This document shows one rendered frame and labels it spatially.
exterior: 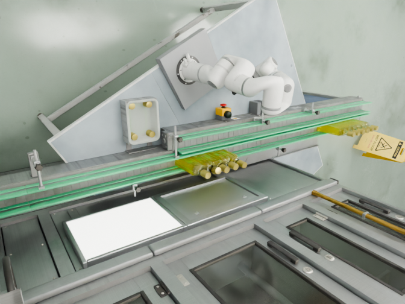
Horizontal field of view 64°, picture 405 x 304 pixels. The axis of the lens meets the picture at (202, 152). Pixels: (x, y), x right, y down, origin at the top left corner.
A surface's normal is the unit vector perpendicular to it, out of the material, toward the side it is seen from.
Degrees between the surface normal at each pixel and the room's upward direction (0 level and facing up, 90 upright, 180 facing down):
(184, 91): 3
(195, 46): 3
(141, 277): 90
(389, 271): 90
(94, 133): 0
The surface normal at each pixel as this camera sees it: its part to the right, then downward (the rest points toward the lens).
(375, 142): -0.55, -0.27
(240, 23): 0.56, 0.26
